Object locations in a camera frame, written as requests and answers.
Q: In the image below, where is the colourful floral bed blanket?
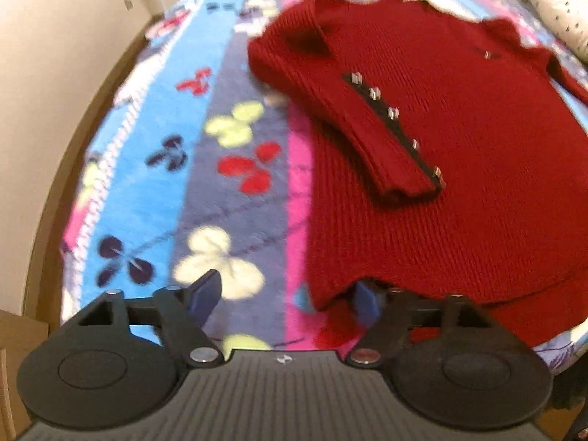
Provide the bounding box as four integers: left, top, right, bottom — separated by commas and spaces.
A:
61, 0, 587, 352

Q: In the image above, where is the red knitted sweater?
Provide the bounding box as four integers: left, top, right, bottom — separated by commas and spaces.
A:
248, 0, 587, 347

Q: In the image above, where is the wooden bedside cabinet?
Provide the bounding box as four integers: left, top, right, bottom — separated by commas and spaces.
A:
0, 311, 49, 440

